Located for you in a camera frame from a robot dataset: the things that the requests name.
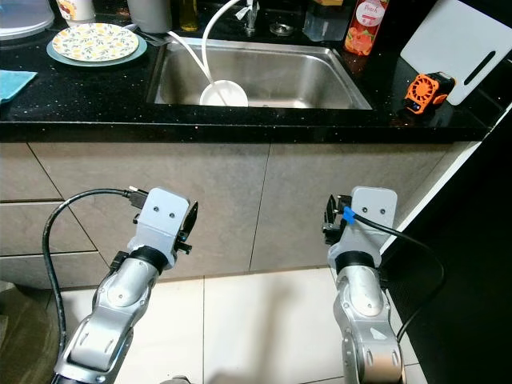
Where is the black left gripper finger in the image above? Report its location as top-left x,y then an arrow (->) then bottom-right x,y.
178,200 -> 200,243

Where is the beige cabinet door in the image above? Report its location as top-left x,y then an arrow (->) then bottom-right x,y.
26,142 -> 277,293
248,140 -> 481,273

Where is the white bowl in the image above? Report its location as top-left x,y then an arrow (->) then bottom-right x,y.
198,80 -> 249,107

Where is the stainless steel sink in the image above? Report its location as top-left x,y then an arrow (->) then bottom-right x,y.
146,40 -> 373,110

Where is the orange handheld fan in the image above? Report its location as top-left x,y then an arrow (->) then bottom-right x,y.
402,70 -> 457,115

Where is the beige drawer front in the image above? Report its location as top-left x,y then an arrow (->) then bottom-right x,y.
0,200 -> 89,257
0,142 -> 65,203
0,252 -> 109,290

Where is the red peach soap bottle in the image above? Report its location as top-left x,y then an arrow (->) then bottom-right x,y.
342,0 -> 391,57

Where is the olive brown bag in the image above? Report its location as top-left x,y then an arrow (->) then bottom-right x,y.
0,284 -> 61,384

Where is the olive oil bottle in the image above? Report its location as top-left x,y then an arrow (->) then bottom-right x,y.
180,0 -> 201,33

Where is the metal faucet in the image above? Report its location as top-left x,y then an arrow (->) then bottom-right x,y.
238,0 -> 261,37

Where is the white cutting board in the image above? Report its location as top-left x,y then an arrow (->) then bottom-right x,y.
400,0 -> 512,106

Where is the grey tumbler with red label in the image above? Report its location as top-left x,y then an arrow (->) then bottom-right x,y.
126,0 -> 173,34

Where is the teal cloth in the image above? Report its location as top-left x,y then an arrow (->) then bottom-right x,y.
0,70 -> 39,105

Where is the white printed cup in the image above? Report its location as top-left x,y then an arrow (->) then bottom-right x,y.
56,0 -> 97,23

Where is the translucent plastic food cover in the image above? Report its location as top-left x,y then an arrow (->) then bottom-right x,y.
0,0 -> 55,41

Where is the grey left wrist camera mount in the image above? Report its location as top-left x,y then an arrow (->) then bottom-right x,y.
132,188 -> 191,261

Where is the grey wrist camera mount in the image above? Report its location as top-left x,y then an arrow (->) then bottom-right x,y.
328,186 -> 398,269
132,188 -> 191,261

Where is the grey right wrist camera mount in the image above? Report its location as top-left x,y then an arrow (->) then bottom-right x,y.
328,186 -> 398,269

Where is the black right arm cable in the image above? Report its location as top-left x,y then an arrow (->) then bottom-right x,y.
338,196 -> 447,345

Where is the white curved hose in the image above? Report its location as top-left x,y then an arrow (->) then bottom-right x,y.
202,0 -> 249,85

